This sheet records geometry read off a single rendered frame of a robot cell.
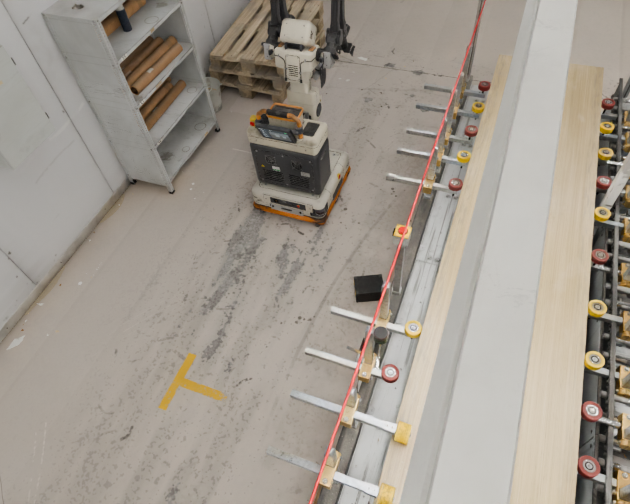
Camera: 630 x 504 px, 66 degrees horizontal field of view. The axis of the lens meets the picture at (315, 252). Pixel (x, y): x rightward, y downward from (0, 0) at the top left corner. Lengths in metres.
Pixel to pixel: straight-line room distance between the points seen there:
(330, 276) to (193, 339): 1.07
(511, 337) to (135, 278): 3.56
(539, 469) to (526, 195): 1.62
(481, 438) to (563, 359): 1.92
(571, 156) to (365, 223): 1.53
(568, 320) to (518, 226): 1.87
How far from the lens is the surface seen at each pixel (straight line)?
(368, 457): 2.44
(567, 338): 2.53
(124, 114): 4.05
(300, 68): 3.49
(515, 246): 0.70
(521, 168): 0.80
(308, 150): 3.43
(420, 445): 0.66
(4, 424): 3.86
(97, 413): 3.56
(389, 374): 2.27
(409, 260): 2.84
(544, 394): 2.37
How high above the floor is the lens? 2.99
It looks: 53 degrees down
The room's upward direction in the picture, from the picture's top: 7 degrees counter-clockwise
